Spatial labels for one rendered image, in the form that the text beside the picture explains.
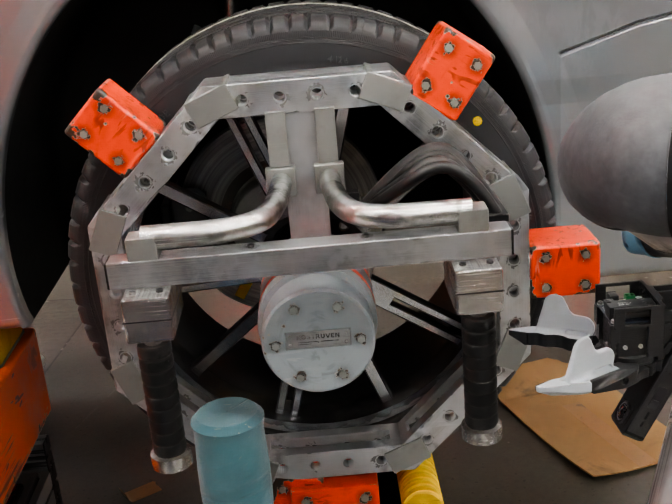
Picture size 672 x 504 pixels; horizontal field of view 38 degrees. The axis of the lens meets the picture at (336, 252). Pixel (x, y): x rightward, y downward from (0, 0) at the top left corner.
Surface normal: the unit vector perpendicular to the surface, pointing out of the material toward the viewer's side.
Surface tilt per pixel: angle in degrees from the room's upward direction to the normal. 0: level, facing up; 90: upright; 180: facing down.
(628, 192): 101
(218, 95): 90
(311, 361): 90
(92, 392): 0
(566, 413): 1
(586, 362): 90
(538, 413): 2
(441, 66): 90
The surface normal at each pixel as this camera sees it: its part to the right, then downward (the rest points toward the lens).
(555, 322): -0.45, 0.28
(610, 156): -0.83, 0.02
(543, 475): -0.08, -0.94
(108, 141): 0.04, 0.34
